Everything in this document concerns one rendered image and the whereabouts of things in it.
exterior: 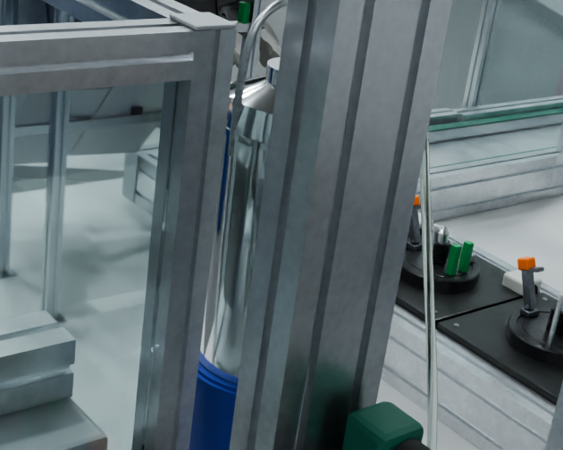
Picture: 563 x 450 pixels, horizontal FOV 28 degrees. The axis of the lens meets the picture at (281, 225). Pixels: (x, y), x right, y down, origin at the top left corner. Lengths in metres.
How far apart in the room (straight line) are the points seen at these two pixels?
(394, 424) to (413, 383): 0.91
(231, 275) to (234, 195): 0.08
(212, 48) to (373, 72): 0.10
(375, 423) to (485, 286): 1.06
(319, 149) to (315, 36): 0.07
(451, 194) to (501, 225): 0.13
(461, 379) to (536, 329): 0.15
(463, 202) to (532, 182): 0.21
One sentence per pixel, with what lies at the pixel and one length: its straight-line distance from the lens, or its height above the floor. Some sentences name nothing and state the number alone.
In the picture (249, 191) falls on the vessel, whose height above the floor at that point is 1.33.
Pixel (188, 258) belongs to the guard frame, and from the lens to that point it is 0.73.
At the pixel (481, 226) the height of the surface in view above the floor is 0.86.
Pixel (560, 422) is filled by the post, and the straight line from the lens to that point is 1.08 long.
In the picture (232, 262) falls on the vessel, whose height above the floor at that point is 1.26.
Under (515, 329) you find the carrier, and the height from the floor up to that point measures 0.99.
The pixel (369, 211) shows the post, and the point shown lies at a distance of 0.70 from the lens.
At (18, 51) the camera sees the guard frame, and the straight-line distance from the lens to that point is 0.62.
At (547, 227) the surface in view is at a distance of 2.40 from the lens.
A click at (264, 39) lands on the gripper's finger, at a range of 2.12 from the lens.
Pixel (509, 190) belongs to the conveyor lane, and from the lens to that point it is 2.46.
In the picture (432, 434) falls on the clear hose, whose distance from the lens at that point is 1.17.
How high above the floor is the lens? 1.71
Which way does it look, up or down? 23 degrees down
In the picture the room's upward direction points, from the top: 8 degrees clockwise
